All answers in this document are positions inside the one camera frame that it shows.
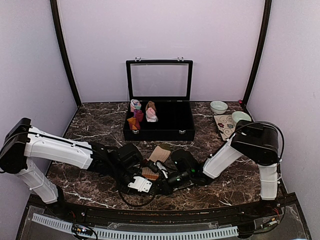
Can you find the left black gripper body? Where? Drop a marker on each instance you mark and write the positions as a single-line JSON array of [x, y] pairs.
[[122, 189]]

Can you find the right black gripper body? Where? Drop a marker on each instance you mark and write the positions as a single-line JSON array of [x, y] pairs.
[[185, 177]]

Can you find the striped brown beige sock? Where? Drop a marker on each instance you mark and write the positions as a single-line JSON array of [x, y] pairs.
[[160, 153]]

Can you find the pink patterned sock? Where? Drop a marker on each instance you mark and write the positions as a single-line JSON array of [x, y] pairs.
[[151, 116]]

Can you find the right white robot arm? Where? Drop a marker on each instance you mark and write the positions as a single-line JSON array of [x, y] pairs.
[[261, 142]]

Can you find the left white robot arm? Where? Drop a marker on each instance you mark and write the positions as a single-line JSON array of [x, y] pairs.
[[25, 142]]

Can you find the rolled orange sock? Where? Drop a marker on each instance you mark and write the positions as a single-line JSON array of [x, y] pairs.
[[134, 124]]

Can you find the small circuit board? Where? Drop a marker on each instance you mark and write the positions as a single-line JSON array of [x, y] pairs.
[[81, 230]]

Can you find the rolled purple red sock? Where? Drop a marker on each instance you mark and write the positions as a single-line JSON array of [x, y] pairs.
[[138, 114]]

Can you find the rolled pink white sock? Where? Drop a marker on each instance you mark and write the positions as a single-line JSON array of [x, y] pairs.
[[135, 105]]

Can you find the rolled brown sock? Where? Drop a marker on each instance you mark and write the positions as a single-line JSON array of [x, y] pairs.
[[151, 105]]

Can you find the floral square plate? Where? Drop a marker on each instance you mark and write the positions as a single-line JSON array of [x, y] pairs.
[[225, 125]]

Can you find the far pale green bowl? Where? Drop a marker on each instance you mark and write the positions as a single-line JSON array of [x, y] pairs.
[[218, 107]]

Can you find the pale green bowl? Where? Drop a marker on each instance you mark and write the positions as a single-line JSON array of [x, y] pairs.
[[240, 115], [218, 107]]

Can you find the black glass-lid storage box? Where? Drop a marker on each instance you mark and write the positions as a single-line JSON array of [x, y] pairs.
[[167, 83]]

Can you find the near pale green bowl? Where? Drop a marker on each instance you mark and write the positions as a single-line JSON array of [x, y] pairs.
[[240, 115]]

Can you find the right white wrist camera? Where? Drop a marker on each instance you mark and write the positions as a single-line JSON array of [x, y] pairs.
[[155, 170]]

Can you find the white slotted cable duct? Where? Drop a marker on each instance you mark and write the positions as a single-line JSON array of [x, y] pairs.
[[121, 231]]

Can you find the left black frame post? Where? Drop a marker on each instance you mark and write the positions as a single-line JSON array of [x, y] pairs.
[[63, 52]]

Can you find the black frame post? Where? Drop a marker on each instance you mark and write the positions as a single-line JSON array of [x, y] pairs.
[[258, 52], [63, 52]]

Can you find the right black frame post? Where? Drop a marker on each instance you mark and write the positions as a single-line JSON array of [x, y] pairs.
[[258, 52]]

